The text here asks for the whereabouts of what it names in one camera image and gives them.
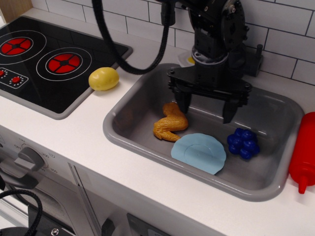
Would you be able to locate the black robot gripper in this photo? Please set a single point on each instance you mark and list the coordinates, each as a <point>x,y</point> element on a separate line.
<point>216,82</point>

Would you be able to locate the blue toy blueberries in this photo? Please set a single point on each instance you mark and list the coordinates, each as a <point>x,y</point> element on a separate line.
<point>244,143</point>

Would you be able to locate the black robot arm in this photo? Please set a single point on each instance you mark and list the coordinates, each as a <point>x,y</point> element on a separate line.
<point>219,55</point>

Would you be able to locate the light blue toy plate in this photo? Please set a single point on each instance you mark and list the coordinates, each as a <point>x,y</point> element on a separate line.
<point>201,151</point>

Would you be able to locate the grey toy sink basin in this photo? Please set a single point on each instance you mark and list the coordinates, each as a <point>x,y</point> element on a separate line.
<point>274,118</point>

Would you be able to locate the toy chicken wing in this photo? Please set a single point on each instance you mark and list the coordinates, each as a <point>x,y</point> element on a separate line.
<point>174,120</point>

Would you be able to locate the toy fried egg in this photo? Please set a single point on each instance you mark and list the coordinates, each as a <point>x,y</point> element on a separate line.
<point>185,59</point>

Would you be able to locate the dark grey toy faucet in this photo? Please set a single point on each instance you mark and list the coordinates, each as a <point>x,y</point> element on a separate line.
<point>256,64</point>

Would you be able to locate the yellow toy potato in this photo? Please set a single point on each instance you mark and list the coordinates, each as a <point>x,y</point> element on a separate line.
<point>103,78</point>

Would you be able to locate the red ketchup bottle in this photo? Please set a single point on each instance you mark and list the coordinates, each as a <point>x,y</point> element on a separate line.
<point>302,165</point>

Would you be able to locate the black toy stove top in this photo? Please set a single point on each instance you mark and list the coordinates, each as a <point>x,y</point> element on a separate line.
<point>46,68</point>

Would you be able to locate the grey oven knob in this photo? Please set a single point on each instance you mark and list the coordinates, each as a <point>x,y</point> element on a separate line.
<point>29,159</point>

